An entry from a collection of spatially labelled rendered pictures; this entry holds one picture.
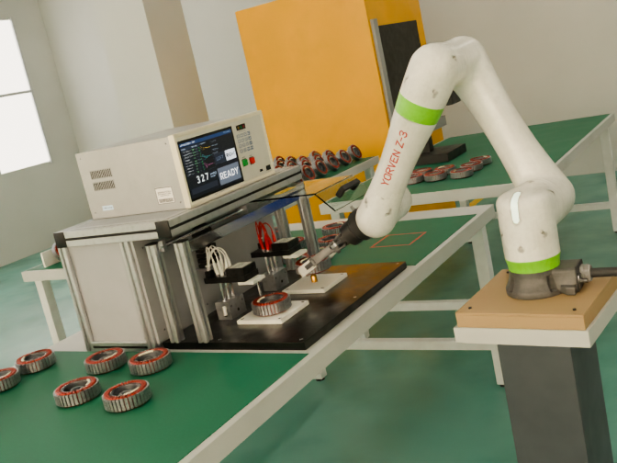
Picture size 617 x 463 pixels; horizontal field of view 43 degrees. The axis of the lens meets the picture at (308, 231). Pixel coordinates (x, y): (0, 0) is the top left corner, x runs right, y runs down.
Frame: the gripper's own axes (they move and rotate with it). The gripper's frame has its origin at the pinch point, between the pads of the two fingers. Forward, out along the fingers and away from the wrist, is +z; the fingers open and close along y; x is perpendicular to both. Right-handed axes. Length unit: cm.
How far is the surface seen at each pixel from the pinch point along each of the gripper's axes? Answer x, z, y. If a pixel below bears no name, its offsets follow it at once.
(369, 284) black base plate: 15.1, -12.6, 1.4
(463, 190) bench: 9, 5, -133
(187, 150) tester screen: -44, -9, 28
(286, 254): -7.2, 3.4, 3.5
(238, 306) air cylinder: -2.7, 13.5, 24.0
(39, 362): -24, 54, 60
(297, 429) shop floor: 46, 89, -45
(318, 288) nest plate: 7.1, -0.8, 7.1
